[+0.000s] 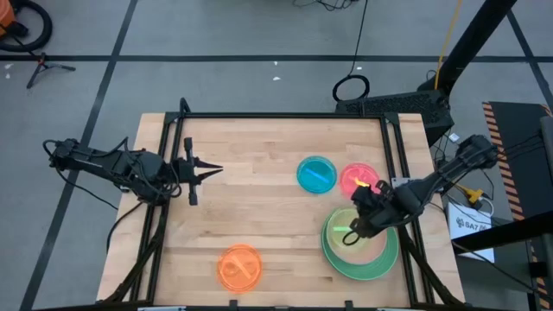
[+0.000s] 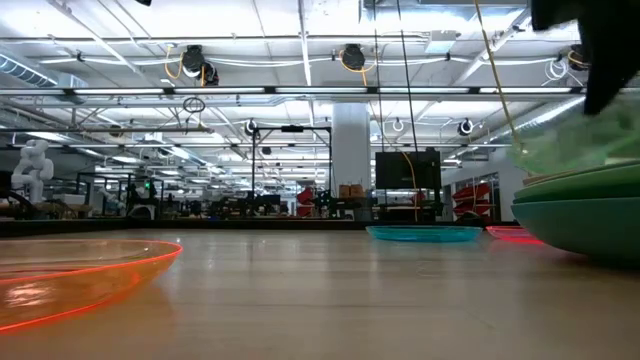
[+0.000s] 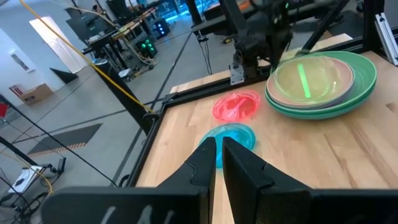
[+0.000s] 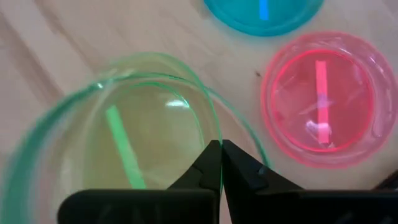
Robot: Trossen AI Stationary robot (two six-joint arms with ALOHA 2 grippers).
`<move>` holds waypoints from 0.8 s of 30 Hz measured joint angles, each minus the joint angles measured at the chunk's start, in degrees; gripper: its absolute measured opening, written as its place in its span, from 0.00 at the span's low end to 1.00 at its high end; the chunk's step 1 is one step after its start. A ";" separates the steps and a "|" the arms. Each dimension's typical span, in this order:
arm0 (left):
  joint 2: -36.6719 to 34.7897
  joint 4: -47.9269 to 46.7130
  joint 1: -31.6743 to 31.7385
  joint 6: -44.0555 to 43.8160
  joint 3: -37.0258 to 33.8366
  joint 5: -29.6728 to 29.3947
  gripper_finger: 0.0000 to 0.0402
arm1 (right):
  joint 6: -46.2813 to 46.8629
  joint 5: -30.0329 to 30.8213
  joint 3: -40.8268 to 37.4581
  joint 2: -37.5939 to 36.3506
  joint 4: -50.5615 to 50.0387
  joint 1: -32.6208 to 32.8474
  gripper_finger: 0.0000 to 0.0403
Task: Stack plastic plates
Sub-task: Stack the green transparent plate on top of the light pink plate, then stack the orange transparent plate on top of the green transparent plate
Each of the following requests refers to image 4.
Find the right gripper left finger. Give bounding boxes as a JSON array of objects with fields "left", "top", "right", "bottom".
[{"left": 57, "top": 139, "right": 222, "bottom": 224}]

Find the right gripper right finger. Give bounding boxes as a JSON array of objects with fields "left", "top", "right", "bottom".
[{"left": 223, "top": 139, "right": 398, "bottom": 224}]

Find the clear green small plate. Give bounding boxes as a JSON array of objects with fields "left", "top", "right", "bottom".
[{"left": 0, "top": 52, "right": 271, "bottom": 224}]

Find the clear pink small plate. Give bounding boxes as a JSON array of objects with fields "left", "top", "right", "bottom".
[{"left": 261, "top": 30, "right": 398, "bottom": 169}]

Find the clear blue small plate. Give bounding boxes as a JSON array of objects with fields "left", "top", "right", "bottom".
[{"left": 203, "top": 0, "right": 325, "bottom": 37}]

